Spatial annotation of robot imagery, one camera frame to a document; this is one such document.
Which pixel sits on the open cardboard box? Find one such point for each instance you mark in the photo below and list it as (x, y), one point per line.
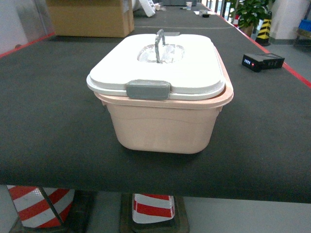
(91, 18)

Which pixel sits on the white box lid grey handle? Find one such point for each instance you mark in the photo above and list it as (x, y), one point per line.
(182, 67)

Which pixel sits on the black battery pack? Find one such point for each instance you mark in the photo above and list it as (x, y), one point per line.
(264, 61)

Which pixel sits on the red white traffic cone left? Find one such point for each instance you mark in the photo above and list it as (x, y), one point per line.
(50, 210)

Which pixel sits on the red white traffic cone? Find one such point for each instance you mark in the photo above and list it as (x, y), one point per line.
(147, 213)
(50, 210)

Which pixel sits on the red metal table frame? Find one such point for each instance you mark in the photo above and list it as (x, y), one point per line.
(63, 63)

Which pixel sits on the steel shelf with blue bins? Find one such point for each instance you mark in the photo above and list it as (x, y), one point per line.
(303, 30)

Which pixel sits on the white paper cup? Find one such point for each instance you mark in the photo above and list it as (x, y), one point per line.
(188, 5)

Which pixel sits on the potted green plant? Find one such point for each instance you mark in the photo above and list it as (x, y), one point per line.
(250, 12)

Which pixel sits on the red white traffic cone right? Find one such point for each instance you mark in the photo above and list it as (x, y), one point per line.
(147, 213)

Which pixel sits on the far red white cone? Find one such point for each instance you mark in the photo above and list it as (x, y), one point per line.
(236, 21)

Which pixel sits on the pink plastic storage box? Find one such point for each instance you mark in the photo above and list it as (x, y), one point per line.
(173, 126)

